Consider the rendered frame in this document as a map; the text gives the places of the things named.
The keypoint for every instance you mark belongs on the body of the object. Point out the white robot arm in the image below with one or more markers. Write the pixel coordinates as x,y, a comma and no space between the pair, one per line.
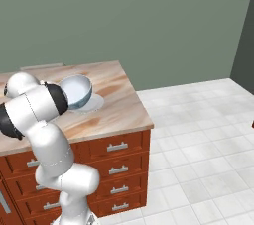
49,143

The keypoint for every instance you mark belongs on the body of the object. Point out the white and blue-grey bowl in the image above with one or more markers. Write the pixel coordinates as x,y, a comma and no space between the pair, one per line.
77,90

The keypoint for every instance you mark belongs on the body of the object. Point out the red-brown wooden cabinet door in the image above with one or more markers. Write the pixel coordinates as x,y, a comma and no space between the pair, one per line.
13,209

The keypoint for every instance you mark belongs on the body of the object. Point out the grey plate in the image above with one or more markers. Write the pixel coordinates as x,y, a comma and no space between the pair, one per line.
95,103

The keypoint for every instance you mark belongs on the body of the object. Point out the red-brown wooden drawer front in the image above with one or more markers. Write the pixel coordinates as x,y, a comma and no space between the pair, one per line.
23,186
33,204
16,164
132,143
134,167
134,186
134,204
43,219

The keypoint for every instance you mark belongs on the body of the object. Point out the red-brown wooden furniture edge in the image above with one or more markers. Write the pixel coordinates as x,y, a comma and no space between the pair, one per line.
253,124

